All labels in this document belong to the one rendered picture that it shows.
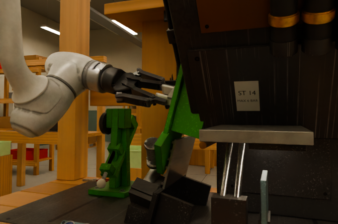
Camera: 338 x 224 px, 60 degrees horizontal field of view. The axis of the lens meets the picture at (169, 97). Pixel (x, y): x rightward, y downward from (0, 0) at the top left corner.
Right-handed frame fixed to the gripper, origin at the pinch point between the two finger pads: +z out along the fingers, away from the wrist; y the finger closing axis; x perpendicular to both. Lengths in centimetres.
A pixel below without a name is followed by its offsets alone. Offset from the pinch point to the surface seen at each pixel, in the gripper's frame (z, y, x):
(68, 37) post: -60, 26, 10
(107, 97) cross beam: -40, 18, 31
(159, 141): 4.9, -16.5, -2.7
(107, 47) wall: -668, 733, 605
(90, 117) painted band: -662, 521, 809
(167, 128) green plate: 5.2, -13.0, -3.4
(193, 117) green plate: 10.2, -9.4, -5.2
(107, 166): -16.1, -15.2, 21.7
